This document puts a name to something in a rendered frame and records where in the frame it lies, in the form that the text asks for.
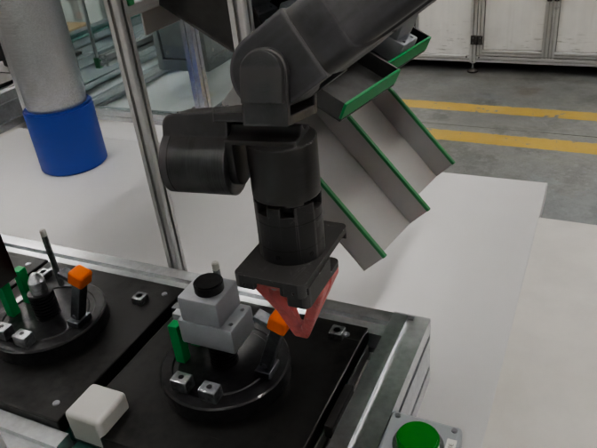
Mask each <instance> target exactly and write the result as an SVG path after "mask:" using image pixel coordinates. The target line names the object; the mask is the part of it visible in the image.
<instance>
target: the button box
mask: <svg viewBox="0 0 597 448"><path fill-rule="evenodd" d="M411 421H422V422H425V423H427V424H429V425H431V426H433V427H434V428H435V429H436V430H437V432H438V434H439V436H440V448H462V435H463V433H462V430H461V429H460V428H455V427H452V426H449V425H445V424H441V423H438V422H434V421H431V420H425V419H421V418H419V417H415V416H411V415H408V414H404V413H401V412H393V414H392V416H391V419H390V421H389V422H388V425H387V427H386V431H385V434H384V435H383V437H382V440H381V442H380V445H379V447H378V448H397V445H396V434H397V431H398V429H399V428H400V427H401V426H402V425H404V424H406V423H408V422H411Z"/></svg>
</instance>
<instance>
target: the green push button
mask: <svg viewBox="0 0 597 448"><path fill-rule="evenodd" d="M396 445H397V448H440V436H439V434H438V432H437V430H436V429H435V428H434V427H433V426H431V425H429V424H427V423H425V422H422V421H411V422H408V423H406V424H404V425H402V426H401V427H400V428H399V429H398V431H397V434H396Z"/></svg>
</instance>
